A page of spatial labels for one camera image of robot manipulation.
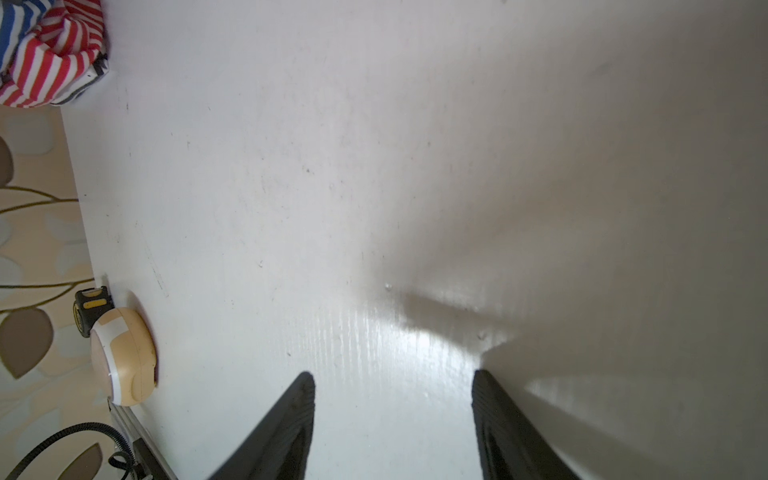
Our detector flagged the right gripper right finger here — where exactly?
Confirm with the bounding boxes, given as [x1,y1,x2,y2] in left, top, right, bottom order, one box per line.
[472,369,579,480]

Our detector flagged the red striped folded tank top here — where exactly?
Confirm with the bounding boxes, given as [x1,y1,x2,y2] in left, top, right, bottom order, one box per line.
[1,0,109,109]

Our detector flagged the black yellow tape measure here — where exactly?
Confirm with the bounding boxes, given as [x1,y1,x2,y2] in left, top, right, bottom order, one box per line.
[73,286,115,338]

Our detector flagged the beige round tape dispenser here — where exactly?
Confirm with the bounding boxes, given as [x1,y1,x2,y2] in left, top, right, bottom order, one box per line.
[90,308,157,407]

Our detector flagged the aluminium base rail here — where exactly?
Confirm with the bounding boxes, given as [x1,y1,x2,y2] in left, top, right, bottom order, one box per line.
[107,399,177,480]

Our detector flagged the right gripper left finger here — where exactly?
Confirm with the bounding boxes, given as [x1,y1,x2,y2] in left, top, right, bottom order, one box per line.
[211,371,316,480]

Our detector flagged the blue striped tank top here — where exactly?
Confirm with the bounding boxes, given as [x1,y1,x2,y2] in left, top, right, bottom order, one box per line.
[1,0,59,84]

